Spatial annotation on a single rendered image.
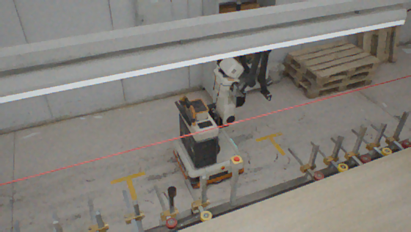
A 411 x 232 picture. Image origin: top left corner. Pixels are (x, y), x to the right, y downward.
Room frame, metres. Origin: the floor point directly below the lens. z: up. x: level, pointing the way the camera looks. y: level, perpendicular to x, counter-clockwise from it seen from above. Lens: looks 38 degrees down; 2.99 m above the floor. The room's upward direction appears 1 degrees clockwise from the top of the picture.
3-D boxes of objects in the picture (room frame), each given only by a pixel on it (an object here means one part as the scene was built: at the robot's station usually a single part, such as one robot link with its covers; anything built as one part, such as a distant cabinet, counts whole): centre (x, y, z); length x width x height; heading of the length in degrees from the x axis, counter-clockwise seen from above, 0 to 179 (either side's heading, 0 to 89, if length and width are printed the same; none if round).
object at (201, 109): (2.79, 0.11, 0.87); 0.23 x 0.15 x 0.11; 23
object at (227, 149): (2.84, 0.00, 0.16); 0.67 x 0.64 x 0.25; 113
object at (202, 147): (2.80, 0.09, 0.59); 0.55 x 0.34 x 0.83; 23
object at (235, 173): (1.75, -0.21, 0.93); 0.05 x 0.05 x 0.45; 24
